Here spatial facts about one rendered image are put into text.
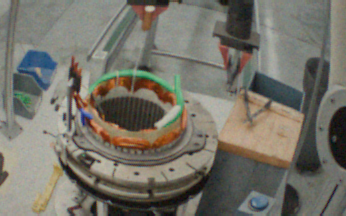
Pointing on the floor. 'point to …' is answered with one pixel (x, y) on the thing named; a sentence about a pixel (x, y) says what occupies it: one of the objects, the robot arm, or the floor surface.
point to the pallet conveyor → (162, 49)
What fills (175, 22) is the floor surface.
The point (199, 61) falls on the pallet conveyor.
